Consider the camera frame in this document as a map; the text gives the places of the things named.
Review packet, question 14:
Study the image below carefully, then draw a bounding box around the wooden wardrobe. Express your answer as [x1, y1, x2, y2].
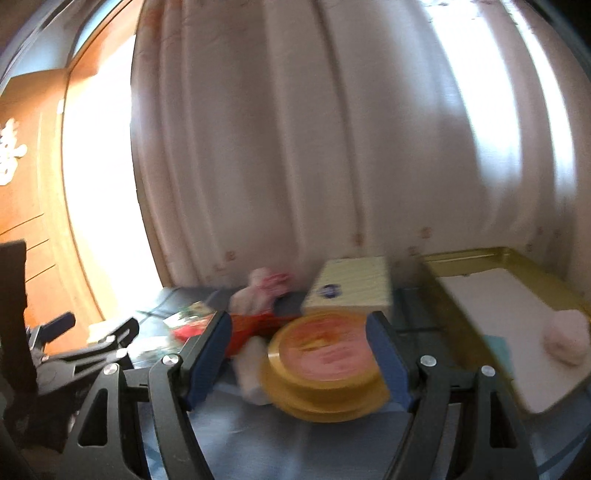
[0, 69, 105, 333]

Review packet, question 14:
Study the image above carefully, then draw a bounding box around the white tray liner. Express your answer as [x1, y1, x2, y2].
[436, 268, 585, 414]

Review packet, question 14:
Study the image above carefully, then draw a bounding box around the wooden door frame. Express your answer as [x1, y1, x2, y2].
[60, 0, 148, 324]

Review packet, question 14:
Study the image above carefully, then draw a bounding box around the green tissue pack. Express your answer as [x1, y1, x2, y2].
[161, 301, 218, 328]

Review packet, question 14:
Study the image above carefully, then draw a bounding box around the white gauze roll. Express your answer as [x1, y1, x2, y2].
[233, 337, 275, 407]

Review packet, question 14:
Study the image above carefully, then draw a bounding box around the gold metal tray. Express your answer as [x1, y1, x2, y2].
[422, 247, 591, 414]

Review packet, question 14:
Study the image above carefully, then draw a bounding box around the pale teal plastic bag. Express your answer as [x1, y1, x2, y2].
[482, 336, 511, 374]

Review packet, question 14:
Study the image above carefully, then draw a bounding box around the red embroidered pouch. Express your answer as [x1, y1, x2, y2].
[172, 311, 289, 357]

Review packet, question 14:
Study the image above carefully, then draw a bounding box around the white paper decoration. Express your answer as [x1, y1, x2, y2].
[0, 117, 29, 185]

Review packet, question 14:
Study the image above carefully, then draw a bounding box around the pink white cloth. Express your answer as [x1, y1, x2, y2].
[229, 268, 293, 315]

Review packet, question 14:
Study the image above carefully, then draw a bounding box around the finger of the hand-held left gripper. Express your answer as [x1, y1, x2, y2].
[44, 318, 140, 370]
[28, 311, 77, 345]

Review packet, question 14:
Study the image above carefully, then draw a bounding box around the round yellow tin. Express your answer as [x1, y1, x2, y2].
[259, 311, 393, 423]

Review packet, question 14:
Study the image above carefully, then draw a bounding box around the pale yellow box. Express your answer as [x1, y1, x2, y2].
[301, 256, 394, 324]

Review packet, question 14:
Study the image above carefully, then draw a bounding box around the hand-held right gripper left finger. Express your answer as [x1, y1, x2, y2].
[62, 310, 234, 480]

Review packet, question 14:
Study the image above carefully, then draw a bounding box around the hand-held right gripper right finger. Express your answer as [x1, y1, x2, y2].
[365, 310, 541, 480]

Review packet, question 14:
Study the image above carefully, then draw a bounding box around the cream curtain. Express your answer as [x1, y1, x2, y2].
[130, 0, 583, 296]

